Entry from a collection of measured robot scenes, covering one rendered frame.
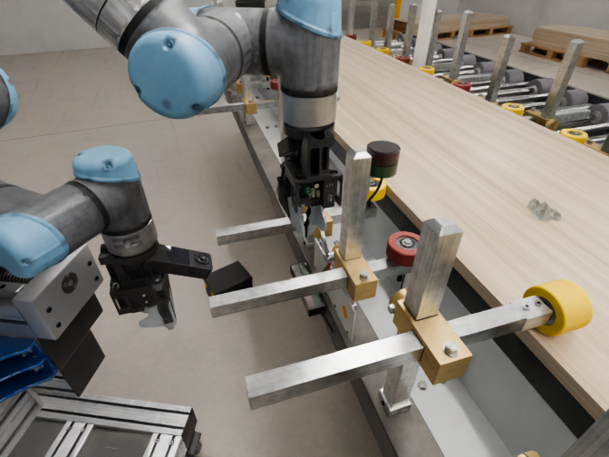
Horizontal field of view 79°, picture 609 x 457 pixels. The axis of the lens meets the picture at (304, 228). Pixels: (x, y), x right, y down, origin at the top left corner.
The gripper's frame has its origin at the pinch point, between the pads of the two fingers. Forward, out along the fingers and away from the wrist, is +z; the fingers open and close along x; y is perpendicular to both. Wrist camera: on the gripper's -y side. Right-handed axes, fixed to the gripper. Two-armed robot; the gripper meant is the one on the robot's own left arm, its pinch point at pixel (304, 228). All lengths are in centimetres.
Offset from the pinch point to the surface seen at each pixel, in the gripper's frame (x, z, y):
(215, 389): -26, 101, -36
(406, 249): 21.6, 9.8, 0.5
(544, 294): 31.9, 3.6, 22.5
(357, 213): 11.9, 1.7, -3.8
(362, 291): 11.0, 15.8, 3.5
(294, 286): -2.0, 14.5, -0.6
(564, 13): 669, 52, -554
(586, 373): 33.2, 10.5, 32.4
